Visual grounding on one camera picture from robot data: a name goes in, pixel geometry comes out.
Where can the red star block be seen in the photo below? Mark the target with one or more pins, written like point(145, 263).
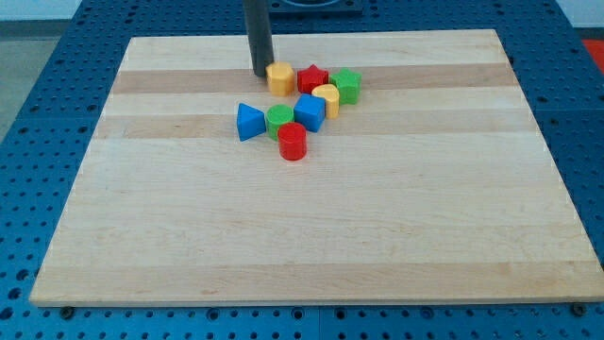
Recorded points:
point(310, 78)

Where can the green star block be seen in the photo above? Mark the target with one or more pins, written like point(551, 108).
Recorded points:
point(348, 84)

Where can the red cylinder block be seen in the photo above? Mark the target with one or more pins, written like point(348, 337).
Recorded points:
point(292, 141)

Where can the green cylinder block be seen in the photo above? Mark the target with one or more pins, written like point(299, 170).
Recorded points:
point(277, 116)

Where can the blue cube block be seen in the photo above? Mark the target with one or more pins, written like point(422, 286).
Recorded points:
point(310, 111)

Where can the blue triangle block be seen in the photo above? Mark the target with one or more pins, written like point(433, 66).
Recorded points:
point(250, 122)

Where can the yellow heart block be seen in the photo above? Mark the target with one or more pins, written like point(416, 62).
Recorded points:
point(331, 95)

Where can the yellow hexagon block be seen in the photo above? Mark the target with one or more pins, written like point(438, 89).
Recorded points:
point(280, 78)

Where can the light wooden board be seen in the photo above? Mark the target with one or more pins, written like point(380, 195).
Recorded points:
point(437, 187)

